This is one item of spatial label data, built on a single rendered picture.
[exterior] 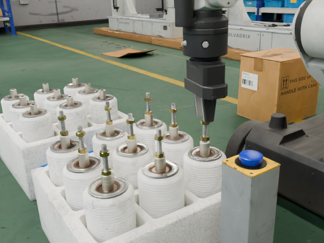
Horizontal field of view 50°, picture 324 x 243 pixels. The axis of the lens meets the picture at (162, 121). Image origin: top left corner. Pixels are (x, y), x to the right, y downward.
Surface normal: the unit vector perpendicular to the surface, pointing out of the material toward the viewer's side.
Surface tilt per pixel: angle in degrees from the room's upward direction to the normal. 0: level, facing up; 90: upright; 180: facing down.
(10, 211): 0
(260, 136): 45
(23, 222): 0
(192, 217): 90
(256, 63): 90
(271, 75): 90
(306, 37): 105
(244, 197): 90
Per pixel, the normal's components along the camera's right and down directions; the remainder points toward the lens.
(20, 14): 0.55, 0.27
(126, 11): -0.83, 0.22
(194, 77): -0.94, 0.15
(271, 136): -0.62, -0.50
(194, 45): -0.54, 0.32
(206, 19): -0.05, -0.41
